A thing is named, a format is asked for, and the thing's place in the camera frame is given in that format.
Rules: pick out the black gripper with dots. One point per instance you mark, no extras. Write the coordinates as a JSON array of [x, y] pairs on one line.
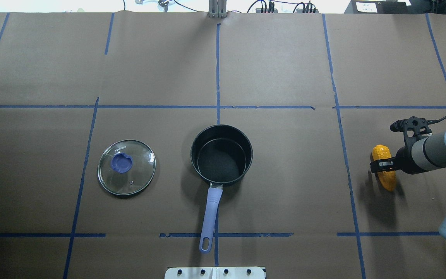
[[404, 159]]

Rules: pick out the black box with label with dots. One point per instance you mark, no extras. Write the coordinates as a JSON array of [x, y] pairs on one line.
[[376, 7]]

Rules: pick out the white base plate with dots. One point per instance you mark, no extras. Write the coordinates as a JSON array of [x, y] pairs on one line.
[[239, 272]]

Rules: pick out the black saucepan purple handle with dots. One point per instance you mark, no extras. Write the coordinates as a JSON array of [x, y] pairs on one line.
[[221, 155]]

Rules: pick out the glass pot lid blue knob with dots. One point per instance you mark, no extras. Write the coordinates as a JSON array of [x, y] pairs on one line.
[[126, 168]]

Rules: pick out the yellow corn cob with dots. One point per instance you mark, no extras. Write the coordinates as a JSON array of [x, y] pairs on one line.
[[387, 179]]

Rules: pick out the grey metal post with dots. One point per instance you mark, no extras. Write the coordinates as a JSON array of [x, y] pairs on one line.
[[217, 9]]

